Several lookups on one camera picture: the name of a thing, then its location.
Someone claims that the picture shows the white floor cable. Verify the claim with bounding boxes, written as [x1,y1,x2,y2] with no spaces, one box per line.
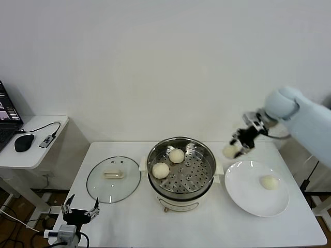
[0,208,39,232]

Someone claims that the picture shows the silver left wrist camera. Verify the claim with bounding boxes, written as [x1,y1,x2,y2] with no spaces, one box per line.
[43,224,78,240]

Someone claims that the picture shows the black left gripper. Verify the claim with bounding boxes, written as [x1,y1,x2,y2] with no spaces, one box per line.
[61,194,101,225]

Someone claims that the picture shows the black computer mouse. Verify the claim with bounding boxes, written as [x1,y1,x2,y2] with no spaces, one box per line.
[14,134,35,152]

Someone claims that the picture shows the white round plate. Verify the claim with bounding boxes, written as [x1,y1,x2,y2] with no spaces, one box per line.
[224,160,290,218]

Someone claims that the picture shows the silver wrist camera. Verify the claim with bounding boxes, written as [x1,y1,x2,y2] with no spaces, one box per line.
[242,111,267,129]
[43,224,78,240]

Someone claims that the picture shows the steel steamer pot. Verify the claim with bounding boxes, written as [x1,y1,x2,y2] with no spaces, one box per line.
[139,154,224,213]

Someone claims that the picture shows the steel perforated steamer basket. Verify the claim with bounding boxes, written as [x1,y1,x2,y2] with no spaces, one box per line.
[147,136,217,199]

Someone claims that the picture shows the black floor cables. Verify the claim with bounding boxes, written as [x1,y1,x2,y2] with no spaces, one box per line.
[0,204,52,248]

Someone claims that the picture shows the glass lid cream handle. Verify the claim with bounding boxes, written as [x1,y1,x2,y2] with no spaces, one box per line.
[86,156,142,204]

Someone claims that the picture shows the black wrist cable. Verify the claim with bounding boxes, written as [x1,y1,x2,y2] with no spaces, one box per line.
[266,129,292,140]
[77,231,90,248]

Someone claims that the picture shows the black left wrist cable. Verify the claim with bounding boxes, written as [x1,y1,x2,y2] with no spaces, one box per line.
[77,231,90,248]

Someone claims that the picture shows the black cable with adapter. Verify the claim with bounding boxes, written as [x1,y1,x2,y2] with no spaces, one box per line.
[299,157,321,192]

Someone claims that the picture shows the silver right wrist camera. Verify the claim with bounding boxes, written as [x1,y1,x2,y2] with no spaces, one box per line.
[242,111,267,129]

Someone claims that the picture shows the grey usb hub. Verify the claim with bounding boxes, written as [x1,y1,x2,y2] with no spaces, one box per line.
[38,135,56,149]

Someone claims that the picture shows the white steamed baozi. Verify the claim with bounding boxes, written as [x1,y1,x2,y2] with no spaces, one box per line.
[169,148,186,164]
[152,162,171,179]
[222,144,240,159]
[260,175,279,191]

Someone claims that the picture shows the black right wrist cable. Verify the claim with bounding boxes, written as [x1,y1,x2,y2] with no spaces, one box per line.
[266,129,292,140]

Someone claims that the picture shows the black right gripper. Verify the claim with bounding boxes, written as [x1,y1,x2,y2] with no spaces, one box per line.
[229,127,260,159]

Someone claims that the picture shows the black hub cable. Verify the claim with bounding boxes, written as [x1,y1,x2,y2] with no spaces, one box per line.
[16,121,62,138]

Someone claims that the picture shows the black laptop dark screen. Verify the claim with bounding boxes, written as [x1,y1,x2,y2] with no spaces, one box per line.
[0,80,24,153]

